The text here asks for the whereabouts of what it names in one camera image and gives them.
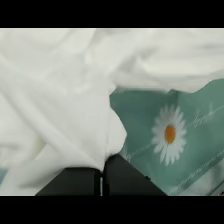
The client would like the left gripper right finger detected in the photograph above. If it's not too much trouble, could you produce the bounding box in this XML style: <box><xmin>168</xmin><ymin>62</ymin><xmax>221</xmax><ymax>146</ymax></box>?
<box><xmin>102</xmin><ymin>153</ymin><xmax>167</xmax><ymax>197</ymax></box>

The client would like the white shirt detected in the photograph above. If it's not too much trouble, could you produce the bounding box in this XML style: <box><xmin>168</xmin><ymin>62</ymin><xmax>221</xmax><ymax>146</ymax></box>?
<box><xmin>0</xmin><ymin>27</ymin><xmax>224</xmax><ymax>197</ymax></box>

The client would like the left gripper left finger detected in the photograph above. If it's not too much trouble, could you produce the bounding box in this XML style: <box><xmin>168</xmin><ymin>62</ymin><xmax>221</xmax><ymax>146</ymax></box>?
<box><xmin>35</xmin><ymin>167</ymin><xmax>102</xmax><ymax>197</ymax></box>

